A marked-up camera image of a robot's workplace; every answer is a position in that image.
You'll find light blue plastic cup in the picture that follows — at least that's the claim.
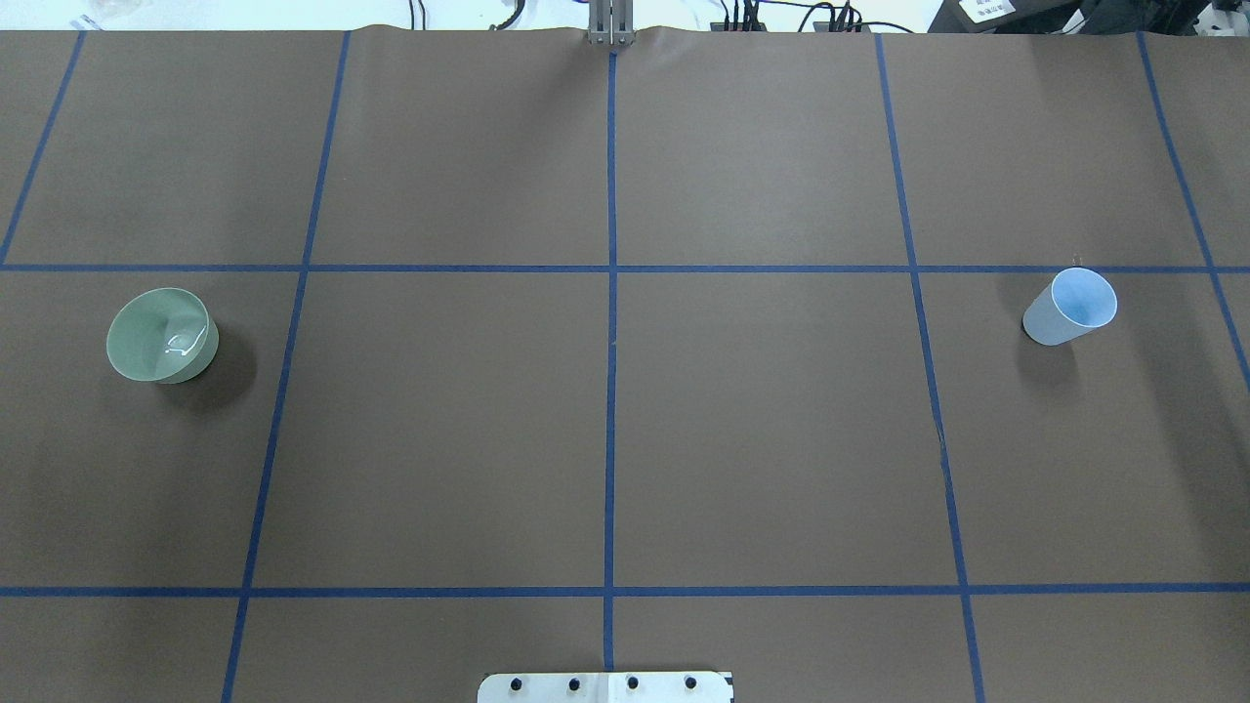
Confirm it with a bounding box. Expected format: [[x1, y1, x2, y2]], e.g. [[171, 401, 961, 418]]
[[1021, 266, 1119, 346]]

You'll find aluminium frame post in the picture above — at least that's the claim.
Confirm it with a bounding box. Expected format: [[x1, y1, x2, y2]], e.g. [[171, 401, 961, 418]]
[[586, 0, 638, 48]]

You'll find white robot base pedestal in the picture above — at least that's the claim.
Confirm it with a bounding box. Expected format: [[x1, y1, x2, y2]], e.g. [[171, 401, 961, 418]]
[[478, 670, 735, 702]]

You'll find light green bowl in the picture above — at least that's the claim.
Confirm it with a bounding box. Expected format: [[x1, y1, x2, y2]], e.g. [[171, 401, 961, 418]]
[[105, 286, 220, 387]]

